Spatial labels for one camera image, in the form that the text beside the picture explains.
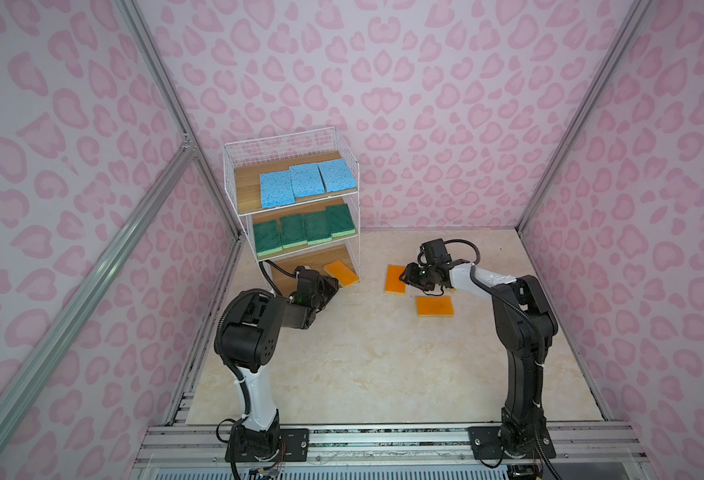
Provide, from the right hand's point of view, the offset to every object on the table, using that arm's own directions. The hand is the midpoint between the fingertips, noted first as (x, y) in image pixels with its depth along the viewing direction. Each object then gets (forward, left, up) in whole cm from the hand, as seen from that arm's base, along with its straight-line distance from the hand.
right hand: (405, 275), depth 100 cm
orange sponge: (+3, +22, -3) cm, 22 cm away
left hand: (-1, +22, 0) cm, 22 cm away
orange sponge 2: (0, +4, -4) cm, 6 cm away
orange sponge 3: (-9, -9, -5) cm, 14 cm away
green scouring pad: (+3, +20, +22) cm, 30 cm away
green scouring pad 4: (-3, +41, +21) cm, 46 cm away
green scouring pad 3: (-1, +33, +21) cm, 40 cm away
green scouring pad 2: (+1, +27, +21) cm, 34 cm away
